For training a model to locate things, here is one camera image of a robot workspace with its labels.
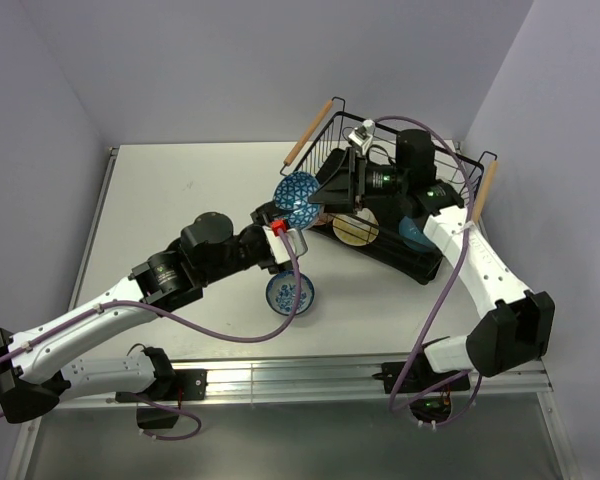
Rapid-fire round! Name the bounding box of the aluminium mounting rail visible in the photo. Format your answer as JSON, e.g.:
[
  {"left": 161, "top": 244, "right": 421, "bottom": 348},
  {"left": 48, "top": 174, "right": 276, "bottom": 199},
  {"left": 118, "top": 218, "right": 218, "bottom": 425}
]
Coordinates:
[{"left": 55, "top": 354, "right": 553, "bottom": 411}]

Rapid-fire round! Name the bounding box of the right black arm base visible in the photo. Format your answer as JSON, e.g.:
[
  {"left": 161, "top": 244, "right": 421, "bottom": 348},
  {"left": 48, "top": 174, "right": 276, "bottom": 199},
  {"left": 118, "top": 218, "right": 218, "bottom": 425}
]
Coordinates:
[{"left": 372, "top": 355, "right": 471, "bottom": 422}]

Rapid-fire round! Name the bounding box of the black wire dish rack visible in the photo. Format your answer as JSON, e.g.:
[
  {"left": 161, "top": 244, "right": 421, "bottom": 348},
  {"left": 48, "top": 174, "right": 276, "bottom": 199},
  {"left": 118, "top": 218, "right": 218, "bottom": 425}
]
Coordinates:
[{"left": 280, "top": 107, "right": 497, "bottom": 285}]

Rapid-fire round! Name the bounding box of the yellow blue sun bowl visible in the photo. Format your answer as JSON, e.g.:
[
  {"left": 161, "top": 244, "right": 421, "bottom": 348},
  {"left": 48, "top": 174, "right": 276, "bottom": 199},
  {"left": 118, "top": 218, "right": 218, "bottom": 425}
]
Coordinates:
[{"left": 332, "top": 214, "right": 379, "bottom": 247}]

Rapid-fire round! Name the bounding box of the wooden rack handle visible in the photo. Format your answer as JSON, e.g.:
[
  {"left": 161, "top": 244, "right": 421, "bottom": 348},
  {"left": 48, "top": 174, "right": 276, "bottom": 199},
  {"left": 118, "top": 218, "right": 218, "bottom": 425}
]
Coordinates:
[
  {"left": 472, "top": 160, "right": 499, "bottom": 224},
  {"left": 283, "top": 99, "right": 334, "bottom": 167}
]

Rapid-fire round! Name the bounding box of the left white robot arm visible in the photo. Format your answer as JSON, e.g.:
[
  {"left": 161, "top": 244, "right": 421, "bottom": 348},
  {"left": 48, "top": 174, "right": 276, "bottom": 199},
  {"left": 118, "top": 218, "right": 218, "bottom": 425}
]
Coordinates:
[{"left": 0, "top": 212, "right": 308, "bottom": 424}]

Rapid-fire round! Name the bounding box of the right wooden rack handle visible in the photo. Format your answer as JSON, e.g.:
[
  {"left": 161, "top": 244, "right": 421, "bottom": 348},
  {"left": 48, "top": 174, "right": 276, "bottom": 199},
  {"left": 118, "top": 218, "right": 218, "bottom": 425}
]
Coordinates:
[{"left": 472, "top": 160, "right": 499, "bottom": 224}]

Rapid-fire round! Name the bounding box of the white blue floral bowl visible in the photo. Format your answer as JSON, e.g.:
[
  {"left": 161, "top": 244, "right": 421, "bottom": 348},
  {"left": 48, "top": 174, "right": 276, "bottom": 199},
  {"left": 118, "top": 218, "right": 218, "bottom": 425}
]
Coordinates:
[{"left": 265, "top": 271, "right": 316, "bottom": 316}]

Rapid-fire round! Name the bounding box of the plain blue bowl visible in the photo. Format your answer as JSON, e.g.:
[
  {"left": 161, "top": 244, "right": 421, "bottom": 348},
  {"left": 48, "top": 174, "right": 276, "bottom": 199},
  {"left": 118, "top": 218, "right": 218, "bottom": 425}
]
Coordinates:
[{"left": 398, "top": 216, "right": 436, "bottom": 253}]

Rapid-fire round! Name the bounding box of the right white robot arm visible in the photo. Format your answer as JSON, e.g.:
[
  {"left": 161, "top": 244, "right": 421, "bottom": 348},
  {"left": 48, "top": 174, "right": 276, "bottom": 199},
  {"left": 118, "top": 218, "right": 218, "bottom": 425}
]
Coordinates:
[{"left": 311, "top": 121, "right": 555, "bottom": 390}]

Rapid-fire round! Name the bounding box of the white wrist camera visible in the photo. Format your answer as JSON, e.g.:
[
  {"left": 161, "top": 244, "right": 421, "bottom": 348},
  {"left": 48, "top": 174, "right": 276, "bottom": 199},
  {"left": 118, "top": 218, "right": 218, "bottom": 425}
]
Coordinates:
[
  {"left": 348, "top": 119, "right": 375, "bottom": 157},
  {"left": 263, "top": 219, "right": 308, "bottom": 264}
]

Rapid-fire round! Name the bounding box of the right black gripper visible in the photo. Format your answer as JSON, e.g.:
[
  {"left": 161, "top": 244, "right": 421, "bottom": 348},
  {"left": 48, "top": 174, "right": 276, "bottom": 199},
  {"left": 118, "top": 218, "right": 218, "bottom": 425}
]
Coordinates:
[{"left": 309, "top": 146, "right": 410, "bottom": 215}]

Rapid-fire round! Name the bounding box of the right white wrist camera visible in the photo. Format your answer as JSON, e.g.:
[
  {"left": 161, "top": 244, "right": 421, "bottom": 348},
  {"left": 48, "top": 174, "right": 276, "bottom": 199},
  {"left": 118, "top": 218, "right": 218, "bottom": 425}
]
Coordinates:
[{"left": 348, "top": 119, "right": 375, "bottom": 157}]

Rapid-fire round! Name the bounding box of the left wooden rack handle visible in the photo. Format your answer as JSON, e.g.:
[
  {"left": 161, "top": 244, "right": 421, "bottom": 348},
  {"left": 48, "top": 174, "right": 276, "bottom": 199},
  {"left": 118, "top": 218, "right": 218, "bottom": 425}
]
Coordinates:
[{"left": 283, "top": 99, "right": 334, "bottom": 167}]

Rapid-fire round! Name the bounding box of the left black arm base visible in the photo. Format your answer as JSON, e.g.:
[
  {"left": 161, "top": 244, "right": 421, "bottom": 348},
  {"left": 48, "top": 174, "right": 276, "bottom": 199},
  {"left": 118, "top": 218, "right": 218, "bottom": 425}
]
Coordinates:
[{"left": 115, "top": 368, "right": 208, "bottom": 441}]

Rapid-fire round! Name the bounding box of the blue triangle pattern bowl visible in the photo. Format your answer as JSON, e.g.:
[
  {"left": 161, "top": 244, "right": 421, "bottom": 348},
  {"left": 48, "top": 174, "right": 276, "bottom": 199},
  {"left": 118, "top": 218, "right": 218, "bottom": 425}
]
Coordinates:
[{"left": 273, "top": 171, "right": 322, "bottom": 230}]

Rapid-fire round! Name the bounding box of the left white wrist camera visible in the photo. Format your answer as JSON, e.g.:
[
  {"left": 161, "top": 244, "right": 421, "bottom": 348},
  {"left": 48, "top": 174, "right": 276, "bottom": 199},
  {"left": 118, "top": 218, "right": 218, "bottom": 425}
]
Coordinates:
[{"left": 263, "top": 219, "right": 308, "bottom": 264}]

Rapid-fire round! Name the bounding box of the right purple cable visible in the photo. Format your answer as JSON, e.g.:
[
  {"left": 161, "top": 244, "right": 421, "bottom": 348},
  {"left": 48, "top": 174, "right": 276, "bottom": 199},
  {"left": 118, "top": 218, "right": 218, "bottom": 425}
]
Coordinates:
[{"left": 374, "top": 115, "right": 483, "bottom": 427}]

